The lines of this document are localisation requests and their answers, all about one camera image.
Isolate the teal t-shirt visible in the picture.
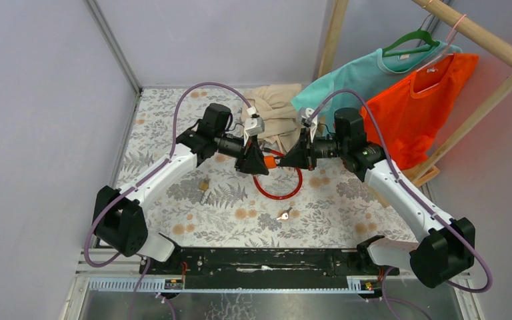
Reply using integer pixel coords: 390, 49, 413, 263
291, 42, 464, 129

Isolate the aluminium frame rail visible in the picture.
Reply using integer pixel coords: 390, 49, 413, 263
83, 0, 142, 95

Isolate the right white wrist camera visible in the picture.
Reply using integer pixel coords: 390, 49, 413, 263
296, 108, 318, 142

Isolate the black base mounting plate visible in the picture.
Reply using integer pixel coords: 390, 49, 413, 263
140, 247, 386, 290

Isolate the green clothes hanger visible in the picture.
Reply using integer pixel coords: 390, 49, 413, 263
381, 13, 441, 57

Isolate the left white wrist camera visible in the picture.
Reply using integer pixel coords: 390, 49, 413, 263
243, 107, 265, 145

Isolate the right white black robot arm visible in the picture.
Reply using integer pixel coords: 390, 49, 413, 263
278, 108, 475, 288

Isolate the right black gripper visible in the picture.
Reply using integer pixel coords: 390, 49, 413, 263
279, 127, 347, 172

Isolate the red cable lock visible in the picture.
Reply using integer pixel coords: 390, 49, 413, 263
253, 147, 303, 201

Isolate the beige crumpled cloth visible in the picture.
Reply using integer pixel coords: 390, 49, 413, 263
244, 83, 303, 153

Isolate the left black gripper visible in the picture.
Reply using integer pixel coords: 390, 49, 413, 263
213, 133, 270, 176

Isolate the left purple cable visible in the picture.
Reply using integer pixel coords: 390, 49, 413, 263
83, 82, 253, 320

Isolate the silver key pair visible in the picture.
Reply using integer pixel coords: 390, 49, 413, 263
276, 207, 293, 221

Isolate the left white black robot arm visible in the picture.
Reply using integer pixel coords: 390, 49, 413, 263
92, 103, 269, 274

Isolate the pink clothes hanger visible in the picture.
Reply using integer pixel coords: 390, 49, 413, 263
415, 13, 466, 71

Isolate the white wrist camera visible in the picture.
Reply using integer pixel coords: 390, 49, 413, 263
296, 108, 318, 142
243, 107, 265, 145

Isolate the wooden clothes rack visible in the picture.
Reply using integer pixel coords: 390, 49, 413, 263
313, 0, 512, 209

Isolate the floral patterned mat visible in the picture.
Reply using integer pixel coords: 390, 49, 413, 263
117, 87, 415, 248

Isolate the orange t-shirt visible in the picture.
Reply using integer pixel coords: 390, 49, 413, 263
360, 53, 479, 169

